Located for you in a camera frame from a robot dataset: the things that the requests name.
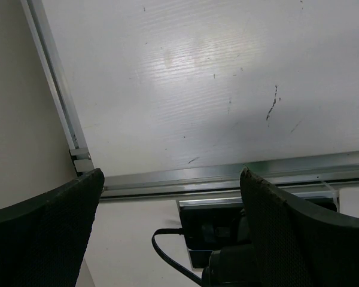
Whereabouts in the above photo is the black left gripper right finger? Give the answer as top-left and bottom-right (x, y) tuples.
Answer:
(240, 169), (359, 286)

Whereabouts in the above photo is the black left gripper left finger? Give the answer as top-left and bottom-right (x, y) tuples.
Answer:
(0, 169), (105, 286)

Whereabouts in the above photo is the aluminium table frame rail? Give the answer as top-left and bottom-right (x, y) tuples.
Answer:
(22, 1), (359, 199)

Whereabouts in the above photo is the black power cable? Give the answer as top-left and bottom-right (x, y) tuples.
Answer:
(151, 227), (205, 286)

